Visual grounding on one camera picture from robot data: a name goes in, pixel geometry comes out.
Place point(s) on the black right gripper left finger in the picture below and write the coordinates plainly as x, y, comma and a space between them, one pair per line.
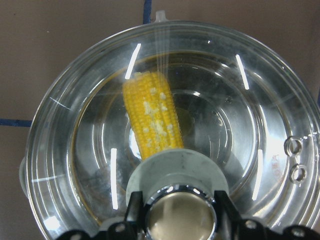
134, 219

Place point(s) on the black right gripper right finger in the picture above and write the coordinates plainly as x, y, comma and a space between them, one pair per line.
227, 215

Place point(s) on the yellow corn cob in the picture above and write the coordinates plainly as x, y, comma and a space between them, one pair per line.
152, 114

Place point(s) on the glass pot lid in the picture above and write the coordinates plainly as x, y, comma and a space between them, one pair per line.
103, 167

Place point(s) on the pale green electric pot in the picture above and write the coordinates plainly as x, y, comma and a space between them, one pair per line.
160, 17

